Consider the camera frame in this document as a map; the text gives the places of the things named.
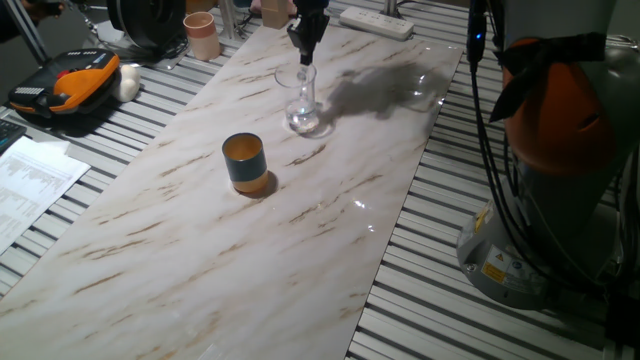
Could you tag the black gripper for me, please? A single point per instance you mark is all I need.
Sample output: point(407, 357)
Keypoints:
point(312, 22)

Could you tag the clear glass mug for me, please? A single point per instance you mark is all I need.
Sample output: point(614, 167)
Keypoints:
point(301, 117)

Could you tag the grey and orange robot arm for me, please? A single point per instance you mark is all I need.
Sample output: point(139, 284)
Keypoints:
point(565, 125)

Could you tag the pink and beige cup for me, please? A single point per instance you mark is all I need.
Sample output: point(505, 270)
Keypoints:
point(202, 37)

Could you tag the teal and tan cup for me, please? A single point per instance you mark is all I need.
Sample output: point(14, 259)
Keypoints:
point(245, 167)

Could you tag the person's hand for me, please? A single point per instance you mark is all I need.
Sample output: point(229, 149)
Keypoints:
point(44, 9)

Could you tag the cardboard box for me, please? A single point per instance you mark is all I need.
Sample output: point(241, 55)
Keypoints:
point(274, 15)

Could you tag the white power strip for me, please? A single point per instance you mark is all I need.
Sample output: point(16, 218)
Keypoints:
point(377, 22)

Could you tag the brown box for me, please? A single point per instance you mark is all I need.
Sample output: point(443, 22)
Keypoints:
point(200, 5)

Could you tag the large black round device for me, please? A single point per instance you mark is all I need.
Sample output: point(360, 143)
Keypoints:
point(150, 22)

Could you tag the white round ball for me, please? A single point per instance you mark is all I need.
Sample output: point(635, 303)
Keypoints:
point(127, 82)

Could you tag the grey metal stand rod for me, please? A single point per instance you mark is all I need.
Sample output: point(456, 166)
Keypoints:
point(89, 24)

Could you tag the white marble pattern board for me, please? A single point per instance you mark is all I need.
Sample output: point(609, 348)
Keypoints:
point(225, 250)

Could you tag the orange and black teach pendant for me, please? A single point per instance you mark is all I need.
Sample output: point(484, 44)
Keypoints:
point(75, 82)

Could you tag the white printed paper sheet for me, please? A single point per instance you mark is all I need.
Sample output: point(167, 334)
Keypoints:
point(30, 185)

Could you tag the black keyboard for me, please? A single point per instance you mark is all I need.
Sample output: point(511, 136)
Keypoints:
point(9, 135)

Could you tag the aluminium upright post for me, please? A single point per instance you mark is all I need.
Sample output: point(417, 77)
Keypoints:
point(227, 20)

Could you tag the metal post base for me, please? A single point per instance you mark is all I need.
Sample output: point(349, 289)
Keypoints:
point(391, 7)

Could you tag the aluminium frame leg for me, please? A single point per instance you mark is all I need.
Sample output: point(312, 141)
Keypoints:
point(27, 32)

